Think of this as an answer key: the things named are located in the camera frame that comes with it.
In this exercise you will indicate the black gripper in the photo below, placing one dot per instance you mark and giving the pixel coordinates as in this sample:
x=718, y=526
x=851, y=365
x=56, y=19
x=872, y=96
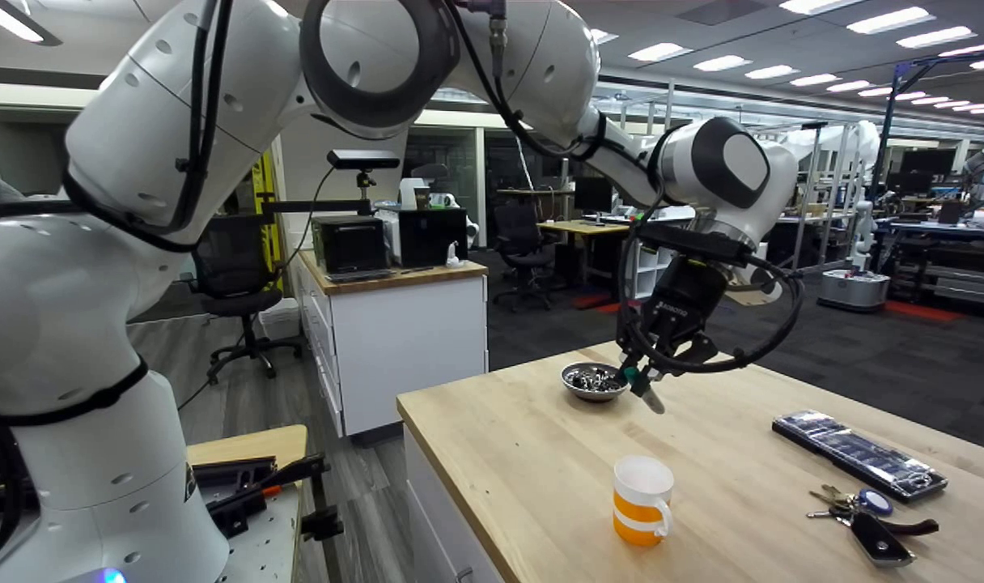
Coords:
x=668, y=325

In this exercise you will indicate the green capped marker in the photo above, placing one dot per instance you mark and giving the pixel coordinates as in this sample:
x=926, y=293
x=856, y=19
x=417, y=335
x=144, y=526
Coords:
x=649, y=396

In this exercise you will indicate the metal bowl with screws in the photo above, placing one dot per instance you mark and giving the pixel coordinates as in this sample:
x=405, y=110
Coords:
x=595, y=381

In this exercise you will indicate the orange and white cup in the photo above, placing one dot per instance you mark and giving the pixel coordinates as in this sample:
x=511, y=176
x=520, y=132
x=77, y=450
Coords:
x=642, y=500

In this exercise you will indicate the key bunch with fob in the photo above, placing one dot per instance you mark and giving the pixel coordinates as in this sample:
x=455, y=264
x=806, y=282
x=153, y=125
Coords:
x=884, y=541

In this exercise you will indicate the black box on cabinet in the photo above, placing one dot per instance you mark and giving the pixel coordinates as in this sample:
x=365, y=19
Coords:
x=426, y=237

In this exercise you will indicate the white cabinet with wood top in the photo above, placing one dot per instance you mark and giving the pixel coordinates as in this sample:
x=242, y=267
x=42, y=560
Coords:
x=389, y=335

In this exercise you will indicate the side table with clamps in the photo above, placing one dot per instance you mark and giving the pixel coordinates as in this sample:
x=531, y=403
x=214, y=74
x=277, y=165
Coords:
x=266, y=498

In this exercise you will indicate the black office chair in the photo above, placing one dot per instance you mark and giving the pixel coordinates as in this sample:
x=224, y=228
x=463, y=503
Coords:
x=234, y=281

